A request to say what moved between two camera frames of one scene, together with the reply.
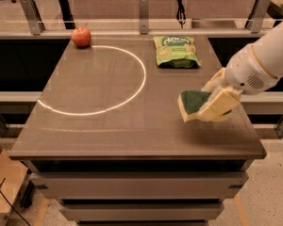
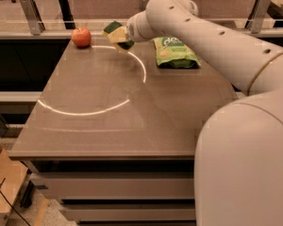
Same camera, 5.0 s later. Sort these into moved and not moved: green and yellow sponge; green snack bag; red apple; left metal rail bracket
Moved: green and yellow sponge
Not moved: left metal rail bracket; green snack bag; red apple
